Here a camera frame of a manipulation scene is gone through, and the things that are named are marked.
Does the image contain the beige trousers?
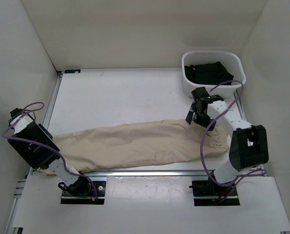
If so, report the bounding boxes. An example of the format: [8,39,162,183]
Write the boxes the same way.
[53,119,229,173]

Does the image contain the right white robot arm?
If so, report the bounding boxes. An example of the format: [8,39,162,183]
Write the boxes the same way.
[186,87,269,195]

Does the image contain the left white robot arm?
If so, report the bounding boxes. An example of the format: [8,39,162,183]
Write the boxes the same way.
[7,108,95,196]

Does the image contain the black folded garment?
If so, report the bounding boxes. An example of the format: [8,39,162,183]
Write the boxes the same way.
[184,61,234,85]

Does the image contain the white plastic basket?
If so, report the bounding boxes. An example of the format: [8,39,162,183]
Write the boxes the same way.
[181,50,246,98]

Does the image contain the blue corner label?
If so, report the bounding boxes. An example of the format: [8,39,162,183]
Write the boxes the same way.
[64,69,81,74]

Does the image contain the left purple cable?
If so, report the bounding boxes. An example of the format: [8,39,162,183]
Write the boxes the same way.
[2,101,97,200]

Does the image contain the purple cable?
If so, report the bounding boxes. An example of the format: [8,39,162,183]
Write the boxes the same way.
[199,80,267,203]
[2,101,97,200]

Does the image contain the aluminium left side rail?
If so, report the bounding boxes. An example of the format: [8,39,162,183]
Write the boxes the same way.
[25,70,64,175]

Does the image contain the aluminium front rail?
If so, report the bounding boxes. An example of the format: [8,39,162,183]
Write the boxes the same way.
[86,170,208,177]

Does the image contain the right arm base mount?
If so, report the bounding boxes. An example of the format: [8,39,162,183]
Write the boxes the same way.
[189,180,240,206]

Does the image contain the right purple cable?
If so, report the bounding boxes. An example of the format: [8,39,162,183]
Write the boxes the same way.
[199,80,267,203]

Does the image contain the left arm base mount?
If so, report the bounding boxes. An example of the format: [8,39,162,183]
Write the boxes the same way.
[58,176,106,205]

